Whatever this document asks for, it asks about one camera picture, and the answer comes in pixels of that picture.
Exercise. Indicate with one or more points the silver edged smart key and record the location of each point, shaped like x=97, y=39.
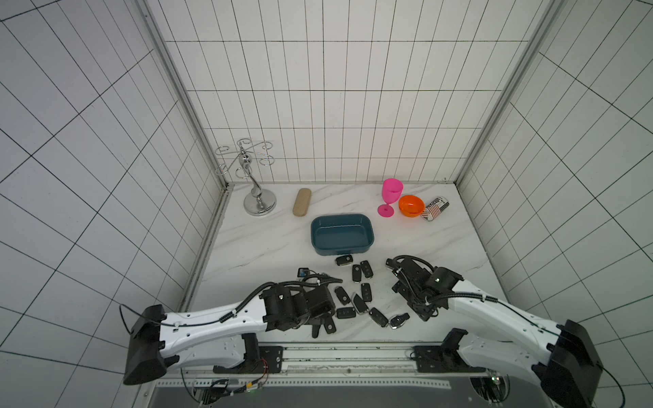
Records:
x=359, y=304

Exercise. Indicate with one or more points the chrome black car key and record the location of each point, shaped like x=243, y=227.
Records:
x=399, y=320

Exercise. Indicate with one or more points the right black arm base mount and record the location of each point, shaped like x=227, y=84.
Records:
x=443, y=358

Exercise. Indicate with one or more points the teal storage box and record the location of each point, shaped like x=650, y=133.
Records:
x=341, y=234

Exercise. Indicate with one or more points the pink plastic goblet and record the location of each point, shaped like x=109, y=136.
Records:
x=391, y=193

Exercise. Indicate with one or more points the orange plastic bowl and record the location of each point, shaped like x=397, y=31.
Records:
x=411, y=206

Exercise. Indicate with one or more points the black car key top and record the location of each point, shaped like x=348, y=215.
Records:
x=344, y=260

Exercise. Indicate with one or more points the silver metal cup stand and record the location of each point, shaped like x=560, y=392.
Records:
x=247, y=155

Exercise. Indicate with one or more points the striped drink can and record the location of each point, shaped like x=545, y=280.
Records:
x=435, y=208

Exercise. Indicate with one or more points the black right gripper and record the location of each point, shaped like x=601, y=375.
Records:
x=405, y=279

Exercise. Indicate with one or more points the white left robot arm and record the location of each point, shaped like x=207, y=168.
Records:
x=160, y=340

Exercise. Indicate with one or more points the beige glasses case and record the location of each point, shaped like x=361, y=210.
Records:
x=302, y=202

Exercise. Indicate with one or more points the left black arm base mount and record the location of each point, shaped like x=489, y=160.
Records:
x=252, y=358

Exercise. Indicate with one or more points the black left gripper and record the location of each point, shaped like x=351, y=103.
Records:
x=312, y=320

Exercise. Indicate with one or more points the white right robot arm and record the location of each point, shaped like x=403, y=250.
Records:
x=560, y=358

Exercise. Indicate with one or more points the aluminium mounting rail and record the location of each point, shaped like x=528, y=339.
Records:
x=321, y=365

